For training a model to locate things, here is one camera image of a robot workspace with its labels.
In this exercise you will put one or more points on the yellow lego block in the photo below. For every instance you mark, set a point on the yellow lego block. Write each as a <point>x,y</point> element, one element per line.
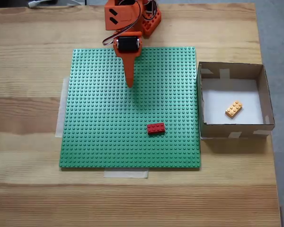
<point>233,109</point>

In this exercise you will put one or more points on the red lego block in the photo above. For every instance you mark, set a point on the red lego block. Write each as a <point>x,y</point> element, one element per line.
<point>156,129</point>

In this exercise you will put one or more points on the green lego baseplate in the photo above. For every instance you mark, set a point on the green lego baseplate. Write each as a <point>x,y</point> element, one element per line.
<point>132,146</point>

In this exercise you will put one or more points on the cardboard box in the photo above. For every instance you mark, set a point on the cardboard box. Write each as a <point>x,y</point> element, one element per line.
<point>267,94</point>

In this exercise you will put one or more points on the masking tape strip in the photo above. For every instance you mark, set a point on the masking tape strip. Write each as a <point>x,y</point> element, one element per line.
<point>60,113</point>
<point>125,174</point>

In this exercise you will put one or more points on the white paper sheet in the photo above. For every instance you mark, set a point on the white paper sheet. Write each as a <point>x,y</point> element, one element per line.
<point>217,104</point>

